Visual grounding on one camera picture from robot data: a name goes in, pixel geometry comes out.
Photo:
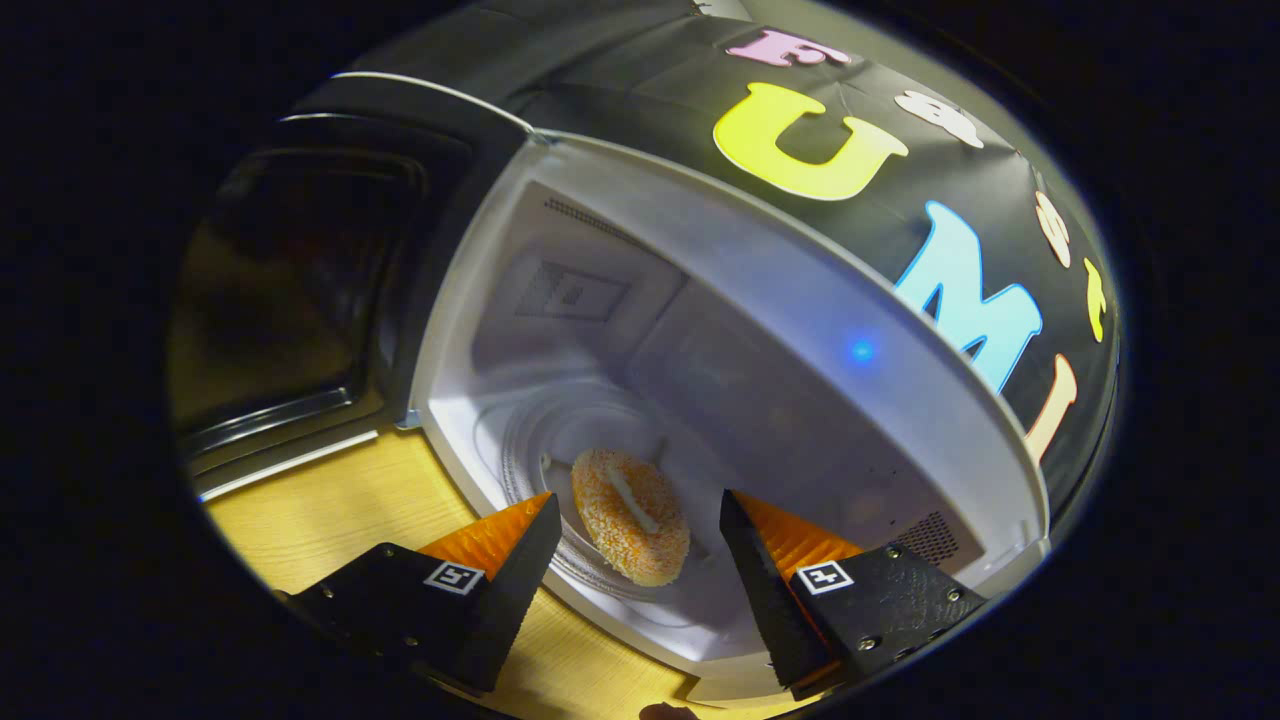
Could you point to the crumb-coated doughnut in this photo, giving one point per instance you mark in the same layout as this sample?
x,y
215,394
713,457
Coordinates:
x,y
630,520

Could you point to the glass microwave turntable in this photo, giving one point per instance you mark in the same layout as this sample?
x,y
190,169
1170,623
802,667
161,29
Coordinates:
x,y
520,440

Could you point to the white microwave oven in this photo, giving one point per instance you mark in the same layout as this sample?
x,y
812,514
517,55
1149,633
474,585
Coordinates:
x,y
800,300

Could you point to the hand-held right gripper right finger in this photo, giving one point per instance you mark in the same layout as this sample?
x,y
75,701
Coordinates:
x,y
765,600

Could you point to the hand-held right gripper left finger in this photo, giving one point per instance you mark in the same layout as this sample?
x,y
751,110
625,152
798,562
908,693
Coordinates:
x,y
510,600

